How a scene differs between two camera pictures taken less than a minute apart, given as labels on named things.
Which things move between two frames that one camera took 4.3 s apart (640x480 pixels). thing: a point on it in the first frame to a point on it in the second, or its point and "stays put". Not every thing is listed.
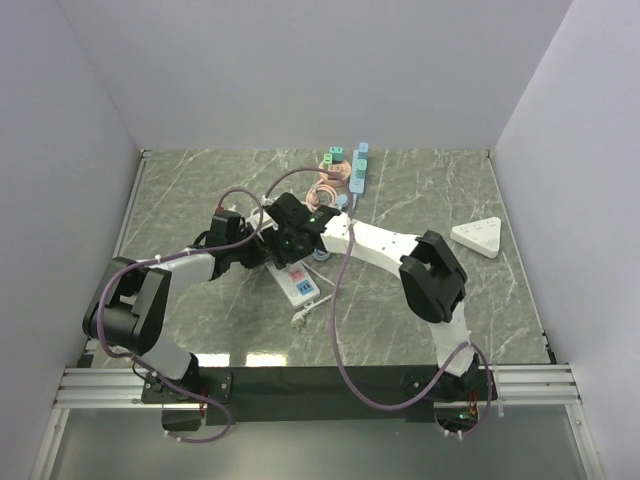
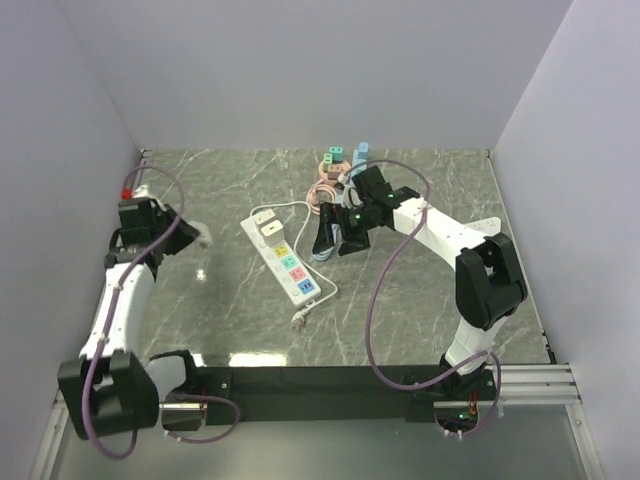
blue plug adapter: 363,153 stays put
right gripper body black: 282,246 to 358,218
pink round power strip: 341,167 stays put
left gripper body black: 248,252 to 163,222
